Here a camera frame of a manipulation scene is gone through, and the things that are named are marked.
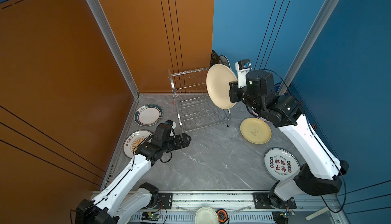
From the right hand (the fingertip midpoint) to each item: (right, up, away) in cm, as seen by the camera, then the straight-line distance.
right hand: (230, 83), depth 61 cm
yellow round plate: (+24, -25, +37) cm, 51 cm away
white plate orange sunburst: (-53, -30, +32) cm, 69 cm away
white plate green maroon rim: (-49, -15, +45) cm, 68 cm away
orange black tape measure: (-2, -58, +6) cm, 59 cm away
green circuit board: (-36, -61, +9) cm, 71 cm away
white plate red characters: (+33, -42, +23) cm, 58 cm away
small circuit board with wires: (+26, -61, +9) cm, 67 cm away
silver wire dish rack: (-17, -10, +44) cm, 48 cm away
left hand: (-20, -26, +18) cm, 38 cm away
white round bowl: (-9, -60, +9) cm, 61 cm away
